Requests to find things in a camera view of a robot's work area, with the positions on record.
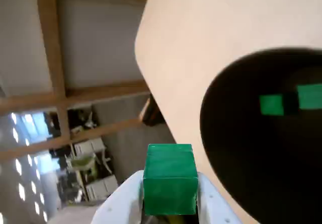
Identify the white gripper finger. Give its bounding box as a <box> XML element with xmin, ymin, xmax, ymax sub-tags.
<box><xmin>197</xmin><ymin>172</ymin><xmax>239</xmax><ymax>224</ymax></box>
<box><xmin>91</xmin><ymin>171</ymin><xmax>145</xmax><ymax>224</ymax></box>

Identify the green cube block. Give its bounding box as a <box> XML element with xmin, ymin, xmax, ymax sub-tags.
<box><xmin>296</xmin><ymin>84</ymin><xmax>322</xmax><ymax>110</ymax></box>
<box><xmin>142</xmin><ymin>143</ymin><xmax>199</xmax><ymax>216</ymax></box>
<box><xmin>259</xmin><ymin>95</ymin><xmax>285</xmax><ymax>116</ymax></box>

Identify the black round pot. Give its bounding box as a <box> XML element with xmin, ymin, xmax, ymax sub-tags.
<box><xmin>200</xmin><ymin>47</ymin><xmax>322</xmax><ymax>224</ymax></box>

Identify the light green chair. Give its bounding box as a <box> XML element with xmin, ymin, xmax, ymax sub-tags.
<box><xmin>66</xmin><ymin>153</ymin><xmax>99</xmax><ymax>182</ymax></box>

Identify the dark table leg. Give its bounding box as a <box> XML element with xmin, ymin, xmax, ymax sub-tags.
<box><xmin>139</xmin><ymin>94</ymin><xmax>167</xmax><ymax>127</ymax></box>

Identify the wooden frame partition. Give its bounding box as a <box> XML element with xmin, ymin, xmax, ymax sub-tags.
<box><xmin>0</xmin><ymin>0</ymin><xmax>151</xmax><ymax>159</ymax></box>

